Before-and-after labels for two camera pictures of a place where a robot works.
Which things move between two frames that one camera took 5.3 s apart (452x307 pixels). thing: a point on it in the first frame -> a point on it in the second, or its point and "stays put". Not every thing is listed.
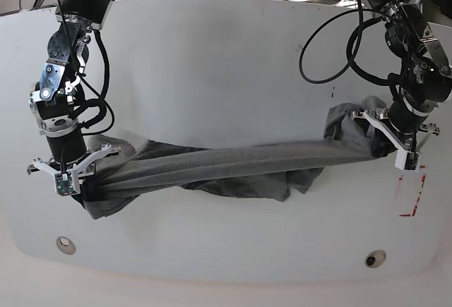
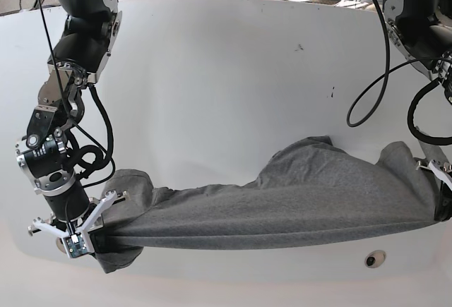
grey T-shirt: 123,171 -> 308,190
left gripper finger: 381,146 -> 443,207
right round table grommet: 375,258 stays put
